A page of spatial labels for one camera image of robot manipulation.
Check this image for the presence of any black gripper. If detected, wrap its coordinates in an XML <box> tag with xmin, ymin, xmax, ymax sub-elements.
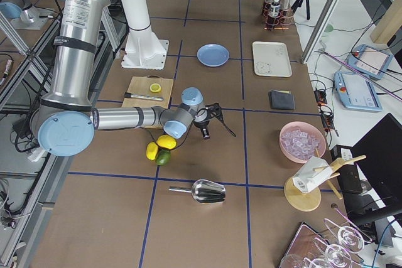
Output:
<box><xmin>193</xmin><ymin>103</ymin><xmax>222</xmax><ymax>139</ymax></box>

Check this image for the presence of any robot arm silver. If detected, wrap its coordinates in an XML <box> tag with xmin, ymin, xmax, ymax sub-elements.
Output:
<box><xmin>31</xmin><ymin>0</ymin><xmax>214</xmax><ymax>156</ymax></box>

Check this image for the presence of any blue plastic plate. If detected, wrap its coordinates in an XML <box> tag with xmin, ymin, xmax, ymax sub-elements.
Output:
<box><xmin>197</xmin><ymin>43</ymin><xmax>229</xmax><ymax>67</ymax></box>

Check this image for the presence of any yellow lemon large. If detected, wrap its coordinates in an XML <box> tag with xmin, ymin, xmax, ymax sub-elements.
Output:
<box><xmin>156</xmin><ymin>134</ymin><xmax>177</xmax><ymax>150</ymax></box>

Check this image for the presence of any half lemon slice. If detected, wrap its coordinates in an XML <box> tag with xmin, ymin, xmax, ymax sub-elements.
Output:
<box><xmin>149</xmin><ymin>83</ymin><xmax>161</xmax><ymax>94</ymax></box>

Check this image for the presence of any grey folded cloth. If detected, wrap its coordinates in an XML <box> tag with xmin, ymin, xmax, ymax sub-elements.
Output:
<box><xmin>268</xmin><ymin>90</ymin><xmax>295</xmax><ymax>110</ymax></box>

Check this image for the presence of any green lime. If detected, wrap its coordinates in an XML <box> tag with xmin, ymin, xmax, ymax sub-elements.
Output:
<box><xmin>155</xmin><ymin>149</ymin><xmax>171</xmax><ymax>166</ymax></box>

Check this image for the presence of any yellow lemon small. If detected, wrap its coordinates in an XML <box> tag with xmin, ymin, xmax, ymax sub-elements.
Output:
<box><xmin>146</xmin><ymin>142</ymin><xmax>159</xmax><ymax>161</ymax></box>

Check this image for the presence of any cream bear tray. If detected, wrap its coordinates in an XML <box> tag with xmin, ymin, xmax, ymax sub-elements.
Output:
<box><xmin>252</xmin><ymin>41</ymin><xmax>292</xmax><ymax>78</ymax></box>

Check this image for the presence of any wooden cutting board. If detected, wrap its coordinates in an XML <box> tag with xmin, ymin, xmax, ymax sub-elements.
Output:
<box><xmin>117</xmin><ymin>76</ymin><xmax>173</xmax><ymax>129</ymax></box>

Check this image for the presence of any steel ice scoop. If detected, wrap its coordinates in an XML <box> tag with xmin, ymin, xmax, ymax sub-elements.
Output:
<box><xmin>169</xmin><ymin>180</ymin><xmax>226</xmax><ymax>204</ymax></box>

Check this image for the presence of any pink bowl of ice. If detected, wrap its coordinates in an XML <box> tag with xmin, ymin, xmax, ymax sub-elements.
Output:
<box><xmin>279</xmin><ymin>121</ymin><xmax>327</xmax><ymax>163</ymax></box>

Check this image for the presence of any dark drink bottle right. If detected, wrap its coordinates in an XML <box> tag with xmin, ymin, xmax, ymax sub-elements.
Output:
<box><xmin>268</xmin><ymin>0</ymin><xmax>280</xmax><ymax>18</ymax></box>

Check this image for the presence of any dark drink bottle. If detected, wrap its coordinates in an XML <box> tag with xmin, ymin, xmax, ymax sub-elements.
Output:
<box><xmin>268</xmin><ymin>0</ymin><xmax>280</xmax><ymax>18</ymax></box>
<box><xmin>261</xmin><ymin>0</ymin><xmax>273</xmax><ymax>17</ymax></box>
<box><xmin>280</xmin><ymin>0</ymin><xmax>290</xmax><ymax>10</ymax></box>

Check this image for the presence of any white paper carton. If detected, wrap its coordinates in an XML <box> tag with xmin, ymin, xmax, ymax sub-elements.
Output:
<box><xmin>292</xmin><ymin>156</ymin><xmax>333</xmax><ymax>193</ymax></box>

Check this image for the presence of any dark drink bottle middle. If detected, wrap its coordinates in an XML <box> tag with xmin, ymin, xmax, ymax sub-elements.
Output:
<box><xmin>280</xmin><ymin>0</ymin><xmax>290</xmax><ymax>10</ymax></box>

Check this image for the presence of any dark drink bottle left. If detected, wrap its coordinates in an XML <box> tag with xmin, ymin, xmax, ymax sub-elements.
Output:
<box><xmin>261</xmin><ymin>0</ymin><xmax>273</xmax><ymax>17</ymax></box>

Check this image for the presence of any wooden stand round base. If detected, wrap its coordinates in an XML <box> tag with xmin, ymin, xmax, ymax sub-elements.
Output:
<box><xmin>283</xmin><ymin>154</ymin><xmax>367</xmax><ymax>213</ymax></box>

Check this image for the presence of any blue teach pendant near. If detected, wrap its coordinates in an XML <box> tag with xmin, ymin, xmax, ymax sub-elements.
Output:
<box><xmin>334</xmin><ymin>72</ymin><xmax>383</xmax><ymax>112</ymax></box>

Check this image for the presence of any blue teach pendant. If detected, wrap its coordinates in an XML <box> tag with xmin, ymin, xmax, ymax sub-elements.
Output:
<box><xmin>334</xmin><ymin>72</ymin><xmax>383</xmax><ymax>112</ymax></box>
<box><xmin>347</xmin><ymin>44</ymin><xmax>393</xmax><ymax>80</ymax></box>

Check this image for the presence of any blue teach pendant far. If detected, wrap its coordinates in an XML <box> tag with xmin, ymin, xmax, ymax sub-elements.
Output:
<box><xmin>347</xmin><ymin>44</ymin><xmax>393</xmax><ymax>80</ymax></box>

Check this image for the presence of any black monitor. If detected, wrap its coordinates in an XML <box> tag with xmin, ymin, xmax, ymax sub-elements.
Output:
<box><xmin>331</xmin><ymin>113</ymin><xmax>401</xmax><ymax>226</ymax></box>

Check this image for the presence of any wine glass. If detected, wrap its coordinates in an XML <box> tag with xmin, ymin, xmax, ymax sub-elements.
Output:
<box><xmin>324</xmin><ymin>218</ymin><xmax>373</xmax><ymax>254</ymax></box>
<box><xmin>313</xmin><ymin>237</ymin><xmax>364</xmax><ymax>267</ymax></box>

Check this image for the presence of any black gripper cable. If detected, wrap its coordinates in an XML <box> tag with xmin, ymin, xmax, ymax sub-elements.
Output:
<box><xmin>147</xmin><ymin>102</ymin><xmax>237</xmax><ymax>153</ymax></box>

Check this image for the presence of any steel knife handle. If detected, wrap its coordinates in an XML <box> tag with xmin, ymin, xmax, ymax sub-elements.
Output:
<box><xmin>124</xmin><ymin>92</ymin><xmax>164</xmax><ymax>102</ymax></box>

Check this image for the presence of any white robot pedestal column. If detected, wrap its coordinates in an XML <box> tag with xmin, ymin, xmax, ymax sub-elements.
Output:
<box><xmin>121</xmin><ymin>0</ymin><xmax>169</xmax><ymax>70</ymax></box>

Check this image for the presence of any copper wire bottle rack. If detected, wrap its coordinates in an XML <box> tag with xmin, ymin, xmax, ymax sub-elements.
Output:
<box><xmin>262</xmin><ymin>0</ymin><xmax>293</xmax><ymax>30</ymax></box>

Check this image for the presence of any aluminium frame post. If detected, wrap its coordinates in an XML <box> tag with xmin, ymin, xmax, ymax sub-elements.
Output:
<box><xmin>301</xmin><ymin>0</ymin><xmax>339</xmax><ymax>64</ymax></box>

